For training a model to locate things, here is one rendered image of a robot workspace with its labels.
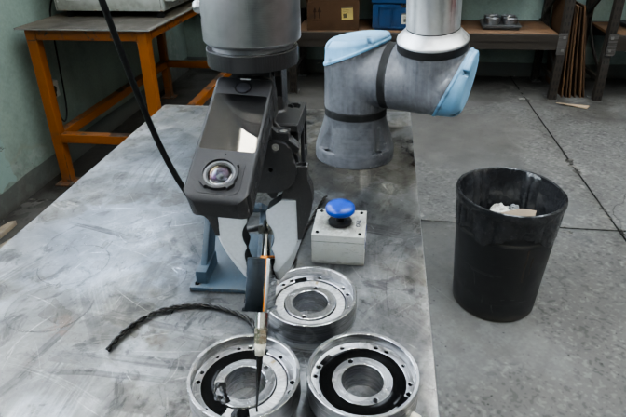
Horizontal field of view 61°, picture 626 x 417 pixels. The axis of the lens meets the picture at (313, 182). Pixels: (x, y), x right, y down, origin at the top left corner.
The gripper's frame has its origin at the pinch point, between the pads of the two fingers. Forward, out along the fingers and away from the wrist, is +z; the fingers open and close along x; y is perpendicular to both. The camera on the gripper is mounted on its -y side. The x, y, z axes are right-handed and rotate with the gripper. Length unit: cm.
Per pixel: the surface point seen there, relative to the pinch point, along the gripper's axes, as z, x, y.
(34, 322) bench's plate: 13.2, 28.8, 5.3
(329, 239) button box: 9.4, -4.5, 19.8
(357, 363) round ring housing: 10.3, -8.9, -0.4
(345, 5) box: 32, 11, 350
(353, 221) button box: 8.8, -7.6, 23.8
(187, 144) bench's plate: 13, 28, 58
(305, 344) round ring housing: 12.4, -3.2, 3.7
